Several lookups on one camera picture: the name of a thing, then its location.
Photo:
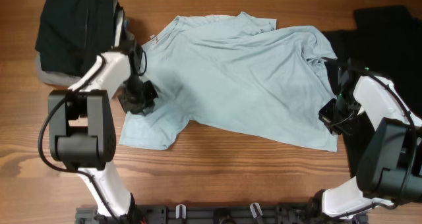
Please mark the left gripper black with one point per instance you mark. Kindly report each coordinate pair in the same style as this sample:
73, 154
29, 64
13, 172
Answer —
148, 102

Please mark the folded white patterned garment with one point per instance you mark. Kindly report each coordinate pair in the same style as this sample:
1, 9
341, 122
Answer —
118, 27

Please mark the light blue t-shirt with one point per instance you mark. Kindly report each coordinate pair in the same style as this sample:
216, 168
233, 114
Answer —
237, 73

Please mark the folded grey garment under stack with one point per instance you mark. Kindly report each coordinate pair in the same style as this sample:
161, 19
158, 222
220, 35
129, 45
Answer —
54, 78

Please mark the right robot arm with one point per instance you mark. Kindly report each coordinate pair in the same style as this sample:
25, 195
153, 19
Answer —
383, 141

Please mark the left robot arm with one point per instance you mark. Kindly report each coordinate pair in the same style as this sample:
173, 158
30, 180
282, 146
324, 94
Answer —
78, 135

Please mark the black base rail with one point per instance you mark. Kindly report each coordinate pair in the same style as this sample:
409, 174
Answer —
294, 213

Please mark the black garment on right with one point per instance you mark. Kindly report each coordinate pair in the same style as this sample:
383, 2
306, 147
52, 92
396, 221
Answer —
387, 40

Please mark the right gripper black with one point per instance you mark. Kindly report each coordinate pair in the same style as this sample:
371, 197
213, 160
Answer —
324, 116

